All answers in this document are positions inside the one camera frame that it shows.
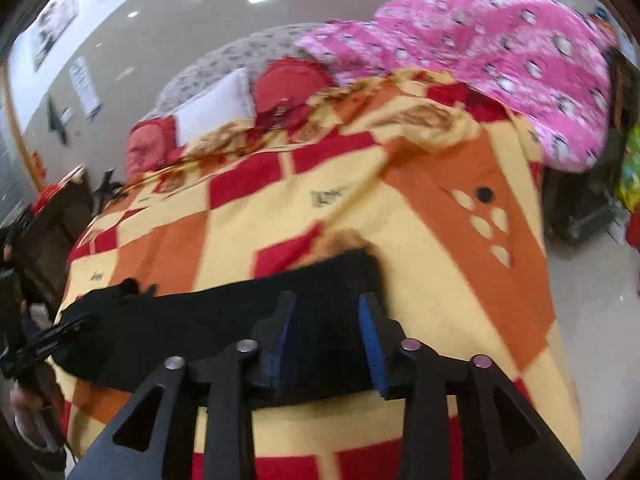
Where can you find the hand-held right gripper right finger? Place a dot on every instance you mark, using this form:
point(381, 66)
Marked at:
point(372, 345)

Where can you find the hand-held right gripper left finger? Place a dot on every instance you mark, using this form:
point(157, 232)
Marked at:
point(278, 345)

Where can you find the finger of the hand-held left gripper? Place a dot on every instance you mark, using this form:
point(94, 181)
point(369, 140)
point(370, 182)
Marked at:
point(55, 338)

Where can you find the black pants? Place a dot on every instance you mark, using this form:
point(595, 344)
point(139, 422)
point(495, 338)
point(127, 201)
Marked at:
point(215, 325)

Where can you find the person's left hand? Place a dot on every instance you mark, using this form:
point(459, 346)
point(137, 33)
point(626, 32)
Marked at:
point(27, 410)

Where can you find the dark wooden nightstand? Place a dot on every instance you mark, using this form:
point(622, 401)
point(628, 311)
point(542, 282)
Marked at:
point(47, 230)

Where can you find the orange yellow checked blanket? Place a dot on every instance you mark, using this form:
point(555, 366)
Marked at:
point(320, 220)

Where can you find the red round pillow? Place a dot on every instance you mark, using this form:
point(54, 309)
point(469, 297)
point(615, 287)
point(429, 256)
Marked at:
point(150, 145)
point(290, 92)

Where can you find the white pillow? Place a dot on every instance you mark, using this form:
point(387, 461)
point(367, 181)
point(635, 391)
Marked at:
point(215, 107)

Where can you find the grey patterned headboard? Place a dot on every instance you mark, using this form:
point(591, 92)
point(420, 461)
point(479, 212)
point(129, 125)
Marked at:
point(225, 60)

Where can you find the pink printed quilt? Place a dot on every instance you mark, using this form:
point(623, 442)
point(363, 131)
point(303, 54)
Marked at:
point(490, 65)

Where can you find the white blue wall notice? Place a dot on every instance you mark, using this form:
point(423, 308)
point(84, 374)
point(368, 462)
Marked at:
point(85, 85)

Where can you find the framed wall picture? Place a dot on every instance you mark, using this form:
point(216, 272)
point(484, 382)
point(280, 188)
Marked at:
point(57, 22)

